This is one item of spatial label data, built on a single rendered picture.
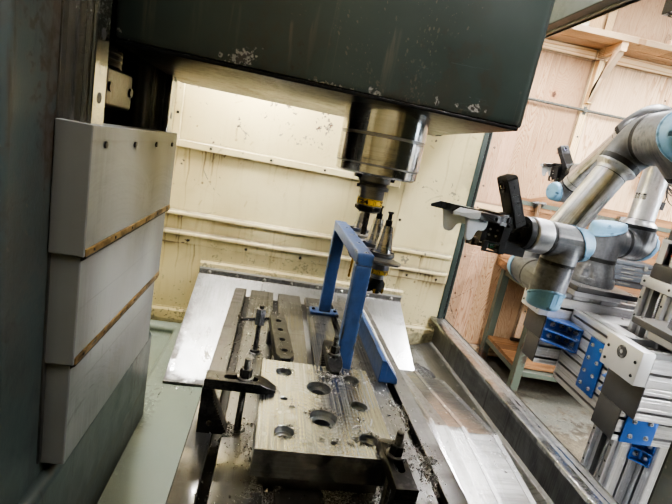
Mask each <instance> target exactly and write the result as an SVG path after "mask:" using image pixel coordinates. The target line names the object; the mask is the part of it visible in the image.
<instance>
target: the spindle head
mask: <svg viewBox="0 0 672 504"><path fill-rule="evenodd" d="M554 3H555V0H118V6H117V18H116V31H115V32H116V36H117V39H116V43H117V44H118V45H120V46H122V47H123V48H125V49H127V50H128V51H130V52H132V53H133V54H135V55H137V56H138V57H140V58H142V59H143V60H145V61H146V62H148V63H150V64H151V65H153V66H155V67H156V68H158V69H160V70H161V71H163V72H165V73H166V74H169V75H173V76H175V77H176V78H177V80H178V81H179V82H181V83H185V84H189V85H194V86H199V87H203V88H208V89H213V90H218V91H222V92H227V93H232V94H237V95H241V96H246V97H251V98H256V99H260V100H265V101H270V102H275V103H279V104H284V105H289V106H294V107H298V108H303V109H308V110H313V111H317V112H322V113H327V114H332V115H336V116H341V117H344V115H345V109H346V104H347V103H348V102H360V103H370V104H377V105H383V106H388V107H394V108H398V109H403V110H407V111H411V112H415V113H418V114H421V115H424V116H427V117H429V118H430V119H431V120H430V125H429V129H428V134H427V135H431V136H435V135H454V134H473V133H492V132H511V131H518V128H520V127H521V125H522V121H523V117H524V114H525V110H526V106H527V102H528V99H529V95H530V91H531V88H532V84H533V80H534V77H535V73H536V69H537V66H538V62H539V58H540V54H541V51H542V47H543V43H544V40H545V36H546V32H547V29H548V25H549V21H550V18H551V14H552V10H553V6H554Z"/></svg>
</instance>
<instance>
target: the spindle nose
mask: <svg viewBox="0 0 672 504"><path fill-rule="evenodd" d="M430 120H431V119H430V118H429V117H427V116H424V115H421V114H418V113H415V112H411V111H407V110H403V109H398V108H394V107H388V106H383V105H377V104H370V103H360V102H348V103H347V104H346V109H345V115H344V120H343V125H342V129H343V130H342V131H341V136H340V141H339V147H338V152H337V163H336V166H337V168H338V169H342V170H346V171H350V172H355V173H360V174H364V175H369V176H374V177H379V178H385V179H390V180H395V181H401V182H407V183H414V182H415V181H416V177H417V174H418V173H419V169H420V164H421V160H422V156H423V151H424V145H425V142H426V138H427V134H428V129H429V125H430Z"/></svg>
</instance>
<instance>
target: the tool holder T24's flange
mask: <svg viewBox="0 0 672 504"><path fill-rule="evenodd" d="M358 179H359V180H360V182H359V183H357V186H358V187H360V188H364V189H369V190H373V191H379V192H386V193H388V191H389V189H388V188H387V186H388V185H390V182H391V180H390V179H384V178H378V177H373V176H368V175H363V174H362V177H358Z"/></svg>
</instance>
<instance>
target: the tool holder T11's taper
mask: <svg viewBox="0 0 672 504"><path fill-rule="evenodd" d="M392 239H393V226H386V225H385V224H383V227H382V229H381V232H380V235H379V237H378V240H377V243H376V245H375V248H374V251H376V252H379V253H383V254H391V253H392Z"/></svg>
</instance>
